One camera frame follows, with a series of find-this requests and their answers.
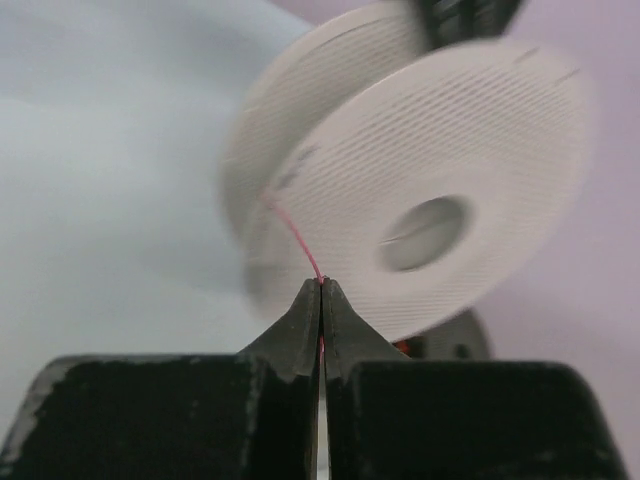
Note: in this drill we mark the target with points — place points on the white spool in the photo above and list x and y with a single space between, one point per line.
418 179

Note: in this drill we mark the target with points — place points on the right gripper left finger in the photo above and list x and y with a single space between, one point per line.
248 415

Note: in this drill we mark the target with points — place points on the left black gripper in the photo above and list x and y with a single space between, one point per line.
444 23

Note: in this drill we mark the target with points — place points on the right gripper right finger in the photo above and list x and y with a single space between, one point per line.
392 417

